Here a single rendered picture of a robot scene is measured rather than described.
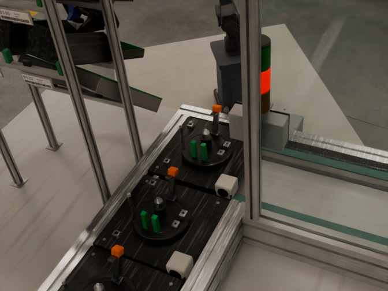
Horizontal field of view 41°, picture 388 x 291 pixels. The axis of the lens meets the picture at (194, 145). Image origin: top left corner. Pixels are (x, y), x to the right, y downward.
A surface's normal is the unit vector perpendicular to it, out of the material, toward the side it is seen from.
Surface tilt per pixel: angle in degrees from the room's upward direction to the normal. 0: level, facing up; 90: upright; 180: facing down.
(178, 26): 0
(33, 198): 0
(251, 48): 90
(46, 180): 0
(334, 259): 90
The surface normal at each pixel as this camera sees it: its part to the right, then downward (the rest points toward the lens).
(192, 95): -0.09, -0.74
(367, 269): -0.43, 0.63
